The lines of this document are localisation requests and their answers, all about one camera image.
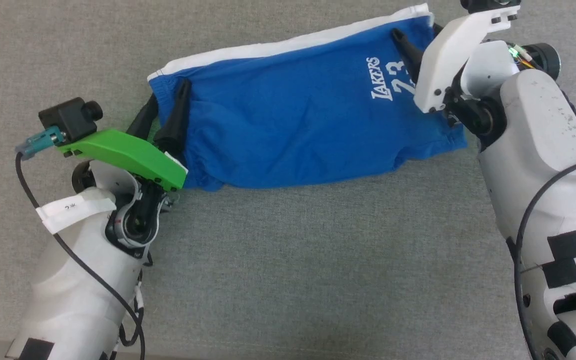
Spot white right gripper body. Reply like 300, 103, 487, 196
412, 4, 522, 114

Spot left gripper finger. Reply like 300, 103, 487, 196
127, 92, 160, 142
154, 78, 192, 157

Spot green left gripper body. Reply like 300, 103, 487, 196
57, 128, 189, 193

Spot blue Lakers basketball shorts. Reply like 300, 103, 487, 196
147, 4, 469, 192

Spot white paper label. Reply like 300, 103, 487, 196
35, 187, 117, 235

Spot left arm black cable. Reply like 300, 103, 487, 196
14, 126, 147, 360

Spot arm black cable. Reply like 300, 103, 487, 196
513, 152, 576, 360
14, 126, 147, 360

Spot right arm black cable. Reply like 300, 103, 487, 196
513, 152, 576, 360

